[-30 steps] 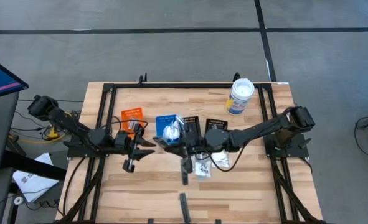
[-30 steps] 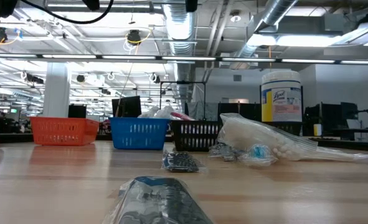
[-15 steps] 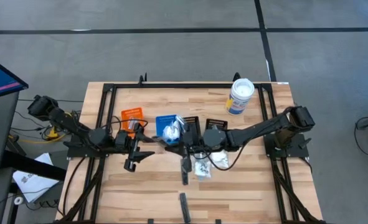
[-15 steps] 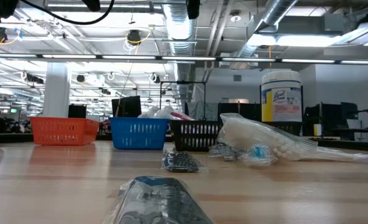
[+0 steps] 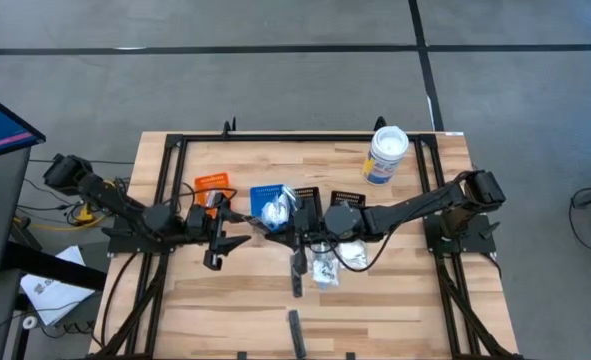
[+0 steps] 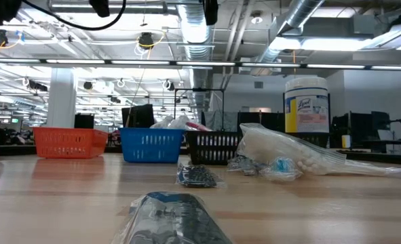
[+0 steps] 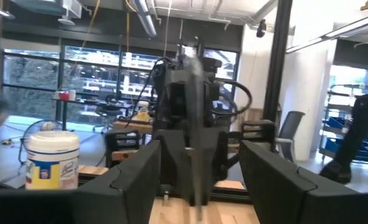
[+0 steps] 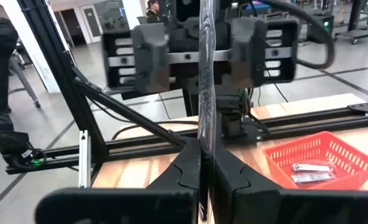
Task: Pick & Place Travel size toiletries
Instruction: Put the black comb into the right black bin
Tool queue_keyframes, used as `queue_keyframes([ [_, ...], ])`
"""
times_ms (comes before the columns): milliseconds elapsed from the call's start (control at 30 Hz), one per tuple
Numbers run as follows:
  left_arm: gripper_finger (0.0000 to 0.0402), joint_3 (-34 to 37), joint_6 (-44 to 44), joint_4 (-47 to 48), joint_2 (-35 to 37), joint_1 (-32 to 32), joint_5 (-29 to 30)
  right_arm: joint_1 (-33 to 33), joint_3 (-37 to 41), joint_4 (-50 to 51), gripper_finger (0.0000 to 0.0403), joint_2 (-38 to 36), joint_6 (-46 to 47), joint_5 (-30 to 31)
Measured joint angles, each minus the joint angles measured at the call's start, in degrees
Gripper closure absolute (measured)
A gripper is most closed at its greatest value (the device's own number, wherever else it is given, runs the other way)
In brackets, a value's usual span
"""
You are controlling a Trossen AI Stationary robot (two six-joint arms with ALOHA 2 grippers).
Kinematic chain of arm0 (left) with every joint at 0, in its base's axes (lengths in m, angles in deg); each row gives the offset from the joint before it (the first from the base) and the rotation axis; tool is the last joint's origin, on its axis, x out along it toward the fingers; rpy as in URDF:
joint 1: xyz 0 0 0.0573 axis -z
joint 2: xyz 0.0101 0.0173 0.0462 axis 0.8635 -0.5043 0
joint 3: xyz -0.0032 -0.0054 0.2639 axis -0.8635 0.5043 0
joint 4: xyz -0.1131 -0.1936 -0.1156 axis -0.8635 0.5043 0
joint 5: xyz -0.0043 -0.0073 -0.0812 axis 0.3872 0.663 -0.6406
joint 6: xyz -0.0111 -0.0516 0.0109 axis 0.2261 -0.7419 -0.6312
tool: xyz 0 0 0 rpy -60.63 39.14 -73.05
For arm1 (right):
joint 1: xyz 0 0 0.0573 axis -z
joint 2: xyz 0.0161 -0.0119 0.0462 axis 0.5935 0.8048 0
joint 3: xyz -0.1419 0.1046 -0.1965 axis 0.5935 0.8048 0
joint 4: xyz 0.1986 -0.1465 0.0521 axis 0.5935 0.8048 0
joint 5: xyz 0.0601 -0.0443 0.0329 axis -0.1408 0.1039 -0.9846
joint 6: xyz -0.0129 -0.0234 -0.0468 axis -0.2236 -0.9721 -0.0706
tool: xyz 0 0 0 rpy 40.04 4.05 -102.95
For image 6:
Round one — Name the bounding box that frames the Lysol wipes canister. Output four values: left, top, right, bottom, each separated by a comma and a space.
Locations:
284, 77, 330, 134

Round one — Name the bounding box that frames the black computer monitor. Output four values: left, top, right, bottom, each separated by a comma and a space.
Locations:
121, 104, 155, 129

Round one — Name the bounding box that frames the overhead light strip bar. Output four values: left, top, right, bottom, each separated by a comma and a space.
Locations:
0, 57, 401, 71

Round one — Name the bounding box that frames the dark grey partition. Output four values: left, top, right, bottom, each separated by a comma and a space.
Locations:
200, 110, 286, 133

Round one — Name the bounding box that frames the small bagged grey item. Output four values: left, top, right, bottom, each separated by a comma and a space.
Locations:
227, 155, 266, 176

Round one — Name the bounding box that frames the black left wrist camera cable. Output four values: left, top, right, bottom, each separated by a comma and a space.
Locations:
20, 0, 127, 31

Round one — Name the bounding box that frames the black monitor back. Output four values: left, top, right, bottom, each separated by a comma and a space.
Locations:
73, 113, 95, 129

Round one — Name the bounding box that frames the white building column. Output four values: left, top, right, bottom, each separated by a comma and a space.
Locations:
46, 67, 78, 129

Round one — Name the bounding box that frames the bagged black comb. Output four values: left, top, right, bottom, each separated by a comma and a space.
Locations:
113, 192, 233, 244
175, 163, 227, 190

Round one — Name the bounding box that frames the orange plastic basket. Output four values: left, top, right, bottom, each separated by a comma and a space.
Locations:
33, 127, 109, 159

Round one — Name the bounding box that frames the black aluminium table frame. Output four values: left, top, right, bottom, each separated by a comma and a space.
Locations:
0, 144, 401, 167

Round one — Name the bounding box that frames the bag of white cotton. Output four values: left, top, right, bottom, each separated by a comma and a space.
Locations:
168, 115, 191, 130
150, 115, 174, 129

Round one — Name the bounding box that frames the bag of cotton swabs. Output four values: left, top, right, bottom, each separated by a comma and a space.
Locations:
235, 122, 401, 177

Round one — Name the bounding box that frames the black desk monitor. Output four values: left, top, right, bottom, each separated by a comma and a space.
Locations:
364, 110, 391, 132

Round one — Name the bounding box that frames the blue plastic basket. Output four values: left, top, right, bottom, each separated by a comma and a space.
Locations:
119, 127, 185, 164

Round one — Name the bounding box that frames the small bagged blue floss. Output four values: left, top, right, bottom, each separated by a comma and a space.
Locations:
259, 156, 303, 183

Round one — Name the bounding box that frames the silver ventilation duct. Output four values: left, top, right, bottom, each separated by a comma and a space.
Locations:
250, 0, 325, 76
176, 0, 216, 118

